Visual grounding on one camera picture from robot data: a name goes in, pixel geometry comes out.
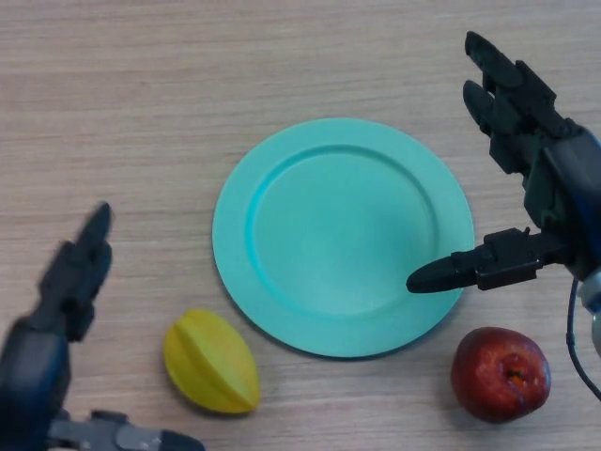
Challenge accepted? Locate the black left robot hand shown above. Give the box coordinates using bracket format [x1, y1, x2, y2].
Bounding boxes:
[0, 201, 207, 451]

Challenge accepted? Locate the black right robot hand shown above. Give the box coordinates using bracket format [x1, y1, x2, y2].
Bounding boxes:
[405, 31, 601, 295]

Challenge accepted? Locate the red apple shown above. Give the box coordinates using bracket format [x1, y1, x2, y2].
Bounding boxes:
[450, 327, 551, 424]

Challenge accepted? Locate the green round plate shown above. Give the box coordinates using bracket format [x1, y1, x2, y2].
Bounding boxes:
[211, 117, 475, 361]

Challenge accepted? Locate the yellow starfruit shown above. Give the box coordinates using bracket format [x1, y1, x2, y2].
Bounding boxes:
[162, 308, 261, 414]

